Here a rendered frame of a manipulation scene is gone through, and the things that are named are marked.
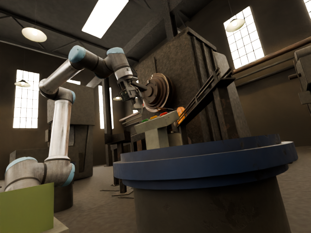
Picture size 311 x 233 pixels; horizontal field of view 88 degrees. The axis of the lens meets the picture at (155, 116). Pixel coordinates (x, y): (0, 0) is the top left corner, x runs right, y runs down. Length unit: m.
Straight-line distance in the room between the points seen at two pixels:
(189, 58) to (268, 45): 6.47
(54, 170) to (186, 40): 1.74
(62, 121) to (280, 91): 7.21
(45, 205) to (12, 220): 0.12
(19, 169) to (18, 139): 10.24
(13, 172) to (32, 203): 0.23
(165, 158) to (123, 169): 0.07
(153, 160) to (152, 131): 0.61
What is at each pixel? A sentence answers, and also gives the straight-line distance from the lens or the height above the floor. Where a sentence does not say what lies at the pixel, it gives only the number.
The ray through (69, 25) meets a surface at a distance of 10.96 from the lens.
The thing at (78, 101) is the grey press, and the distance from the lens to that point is 4.32.
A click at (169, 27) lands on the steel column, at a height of 4.39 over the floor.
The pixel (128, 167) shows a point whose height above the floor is 0.41.
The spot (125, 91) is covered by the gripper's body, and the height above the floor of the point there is 0.75.
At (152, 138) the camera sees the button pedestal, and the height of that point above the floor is 0.49.
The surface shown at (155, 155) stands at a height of 0.42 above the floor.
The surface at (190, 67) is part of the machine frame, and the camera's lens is 1.86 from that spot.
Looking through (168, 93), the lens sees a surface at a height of 1.02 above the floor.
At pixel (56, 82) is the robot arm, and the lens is 1.21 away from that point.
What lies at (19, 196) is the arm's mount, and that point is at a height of 0.30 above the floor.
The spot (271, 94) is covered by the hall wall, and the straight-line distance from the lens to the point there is 7.63.
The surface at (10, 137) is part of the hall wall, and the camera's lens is 11.41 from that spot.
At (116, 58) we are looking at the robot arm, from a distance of 0.91.
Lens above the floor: 0.43
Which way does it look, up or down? 12 degrees up
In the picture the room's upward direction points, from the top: 7 degrees counter-clockwise
